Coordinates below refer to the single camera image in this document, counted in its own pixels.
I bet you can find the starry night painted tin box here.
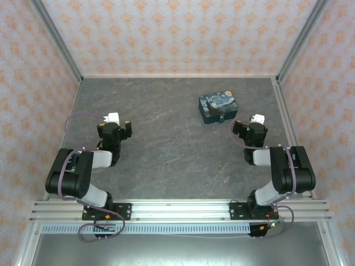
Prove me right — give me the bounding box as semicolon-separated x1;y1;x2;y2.
199;90;240;125

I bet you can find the small circuit board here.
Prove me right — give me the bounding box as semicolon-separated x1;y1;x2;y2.
95;223;116;232
259;220;285;232

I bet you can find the grey metal sheet panel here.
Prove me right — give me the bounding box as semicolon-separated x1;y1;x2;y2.
15;221;342;266

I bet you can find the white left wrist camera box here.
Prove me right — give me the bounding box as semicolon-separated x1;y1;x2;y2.
102;111;120;125

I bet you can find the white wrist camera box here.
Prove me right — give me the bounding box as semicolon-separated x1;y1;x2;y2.
102;111;120;125
249;113;266;125

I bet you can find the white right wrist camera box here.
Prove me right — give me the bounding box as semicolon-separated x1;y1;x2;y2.
249;113;266;125

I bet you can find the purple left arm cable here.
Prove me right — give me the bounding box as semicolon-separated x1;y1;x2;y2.
59;111;126;241

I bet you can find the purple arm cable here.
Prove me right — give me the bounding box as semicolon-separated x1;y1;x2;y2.
230;117;299;239
59;111;126;241

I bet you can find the aluminium table side rail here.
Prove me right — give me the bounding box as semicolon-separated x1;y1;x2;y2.
271;77;317;201
43;80;83;201

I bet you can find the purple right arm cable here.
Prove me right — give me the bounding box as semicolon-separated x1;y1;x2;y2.
230;117;299;239

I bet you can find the aluminium rail beam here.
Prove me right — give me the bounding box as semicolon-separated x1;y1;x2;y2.
29;199;332;223

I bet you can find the aluminium frame post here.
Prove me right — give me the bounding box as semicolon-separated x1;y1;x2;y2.
29;0;84;85
275;0;331;84

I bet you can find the slotted grey cable duct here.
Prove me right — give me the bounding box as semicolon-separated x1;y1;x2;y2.
40;223;252;235

